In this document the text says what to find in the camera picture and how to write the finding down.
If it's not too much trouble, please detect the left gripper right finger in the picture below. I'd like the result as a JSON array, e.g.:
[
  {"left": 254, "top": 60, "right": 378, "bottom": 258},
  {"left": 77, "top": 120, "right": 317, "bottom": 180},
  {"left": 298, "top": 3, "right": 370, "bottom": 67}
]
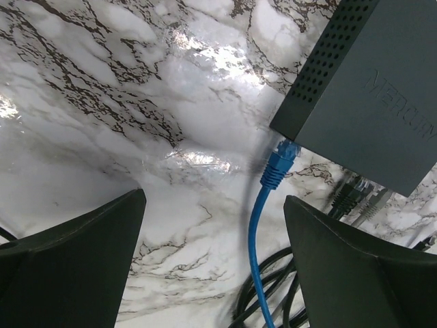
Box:
[{"left": 283, "top": 195, "right": 436, "bottom": 327}]

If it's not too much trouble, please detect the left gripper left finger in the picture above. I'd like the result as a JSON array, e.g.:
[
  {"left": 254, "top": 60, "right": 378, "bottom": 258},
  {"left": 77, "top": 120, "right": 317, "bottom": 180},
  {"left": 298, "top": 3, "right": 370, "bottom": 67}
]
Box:
[{"left": 1, "top": 189, "right": 146, "bottom": 327}]

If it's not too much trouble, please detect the black ethernet cable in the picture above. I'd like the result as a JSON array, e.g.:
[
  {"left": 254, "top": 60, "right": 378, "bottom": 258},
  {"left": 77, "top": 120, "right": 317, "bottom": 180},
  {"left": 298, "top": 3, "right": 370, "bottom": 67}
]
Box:
[{"left": 228, "top": 180, "right": 366, "bottom": 328}]

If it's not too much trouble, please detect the blue ethernet cable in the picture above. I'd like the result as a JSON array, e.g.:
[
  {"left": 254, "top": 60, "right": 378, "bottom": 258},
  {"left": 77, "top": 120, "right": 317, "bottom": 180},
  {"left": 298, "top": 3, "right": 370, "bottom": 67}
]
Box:
[{"left": 247, "top": 138, "right": 302, "bottom": 328}]

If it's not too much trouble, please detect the black network switch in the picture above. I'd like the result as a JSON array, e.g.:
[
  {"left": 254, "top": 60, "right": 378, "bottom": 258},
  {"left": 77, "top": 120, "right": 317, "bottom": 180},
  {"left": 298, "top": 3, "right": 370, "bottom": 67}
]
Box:
[{"left": 270, "top": 0, "right": 436, "bottom": 196}]

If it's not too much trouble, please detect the grey ethernet cable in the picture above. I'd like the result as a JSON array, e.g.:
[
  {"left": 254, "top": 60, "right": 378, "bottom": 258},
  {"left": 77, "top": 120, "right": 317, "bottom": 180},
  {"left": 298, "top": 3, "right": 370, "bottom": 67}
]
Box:
[{"left": 351, "top": 186, "right": 393, "bottom": 226}]

